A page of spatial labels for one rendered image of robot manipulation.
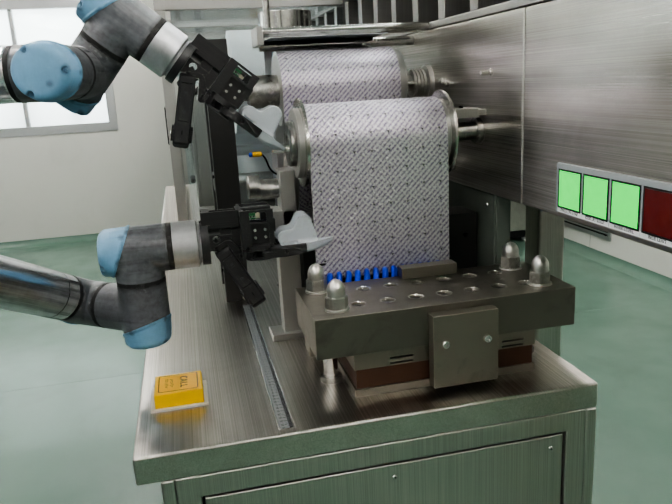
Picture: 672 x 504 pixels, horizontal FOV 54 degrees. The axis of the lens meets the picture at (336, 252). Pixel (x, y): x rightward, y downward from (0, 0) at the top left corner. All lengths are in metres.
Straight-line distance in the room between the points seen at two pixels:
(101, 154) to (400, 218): 5.68
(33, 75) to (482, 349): 0.70
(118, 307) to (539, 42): 0.75
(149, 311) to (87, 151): 5.66
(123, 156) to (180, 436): 5.81
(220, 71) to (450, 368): 0.57
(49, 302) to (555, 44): 0.82
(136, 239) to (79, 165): 5.67
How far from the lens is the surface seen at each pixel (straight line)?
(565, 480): 1.12
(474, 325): 0.98
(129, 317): 1.08
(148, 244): 1.04
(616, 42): 0.90
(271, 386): 1.05
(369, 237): 1.12
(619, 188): 0.88
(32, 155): 6.77
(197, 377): 1.05
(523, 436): 1.04
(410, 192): 1.13
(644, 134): 0.85
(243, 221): 1.04
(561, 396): 1.04
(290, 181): 1.15
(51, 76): 0.93
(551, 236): 1.41
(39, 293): 1.08
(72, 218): 6.80
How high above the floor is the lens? 1.35
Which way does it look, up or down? 14 degrees down
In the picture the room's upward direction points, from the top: 3 degrees counter-clockwise
